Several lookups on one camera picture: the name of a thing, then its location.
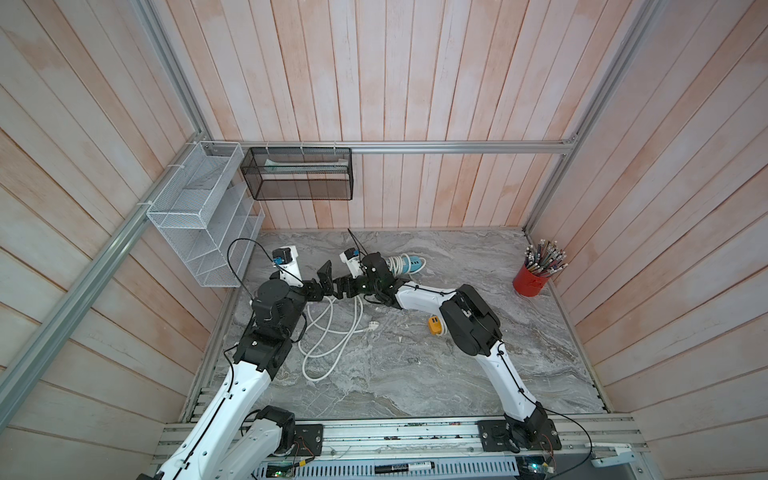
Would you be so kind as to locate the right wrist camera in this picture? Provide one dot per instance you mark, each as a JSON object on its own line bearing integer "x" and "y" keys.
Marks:
{"x": 351, "y": 258}

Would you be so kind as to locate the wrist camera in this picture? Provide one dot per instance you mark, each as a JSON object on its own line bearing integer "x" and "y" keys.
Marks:
{"x": 351, "y": 258}
{"x": 285, "y": 260}

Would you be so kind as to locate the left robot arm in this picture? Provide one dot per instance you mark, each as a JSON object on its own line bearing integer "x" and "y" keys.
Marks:
{"x": 212, "y": 450}

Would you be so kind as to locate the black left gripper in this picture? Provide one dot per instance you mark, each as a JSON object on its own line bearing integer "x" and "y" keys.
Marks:
{"x": 324, "y": 275}

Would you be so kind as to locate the black marker pen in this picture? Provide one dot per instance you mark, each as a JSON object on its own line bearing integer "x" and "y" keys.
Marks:
{"x": 409, "y": 467}

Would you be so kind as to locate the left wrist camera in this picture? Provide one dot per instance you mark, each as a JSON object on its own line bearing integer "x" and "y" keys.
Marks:
{"x": 285, "y": 260}

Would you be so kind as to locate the orange power strip with cord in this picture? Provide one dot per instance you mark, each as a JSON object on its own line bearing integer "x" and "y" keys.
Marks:
{"x": 437, "y": 326}

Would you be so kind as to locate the teal power strip with cord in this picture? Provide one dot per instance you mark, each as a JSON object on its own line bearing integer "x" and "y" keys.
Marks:
{"x": 405, "y": 264}

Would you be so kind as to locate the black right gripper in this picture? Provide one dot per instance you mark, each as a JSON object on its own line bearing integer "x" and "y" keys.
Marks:
{"x": 348, "y": 281}

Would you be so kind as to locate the bundle of coloured pencils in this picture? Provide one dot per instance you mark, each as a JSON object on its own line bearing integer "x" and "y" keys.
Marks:
{"x": 544, "y": 259}

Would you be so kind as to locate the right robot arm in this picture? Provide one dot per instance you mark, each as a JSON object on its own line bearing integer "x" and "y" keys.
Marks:
{"x": 473, "y": 327}

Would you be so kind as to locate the white wire mesh shelf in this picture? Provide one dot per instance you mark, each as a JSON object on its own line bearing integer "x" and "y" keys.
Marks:
{"x": 207, "y": 216}

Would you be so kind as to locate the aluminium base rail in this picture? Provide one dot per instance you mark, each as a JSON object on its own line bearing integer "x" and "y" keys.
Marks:
{"x": 461, "y": 447}

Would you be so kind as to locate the red metal pencil bucket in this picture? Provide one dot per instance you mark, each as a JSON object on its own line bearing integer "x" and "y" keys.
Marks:
{"x": 528, "y": 284}

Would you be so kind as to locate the black mesh basket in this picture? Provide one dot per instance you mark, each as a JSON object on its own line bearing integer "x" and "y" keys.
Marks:
{"x": 299, "y": 173}

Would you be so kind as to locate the purple power strip with cord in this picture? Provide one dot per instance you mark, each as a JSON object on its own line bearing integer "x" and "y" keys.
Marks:
{"x": 331, "y": 341}

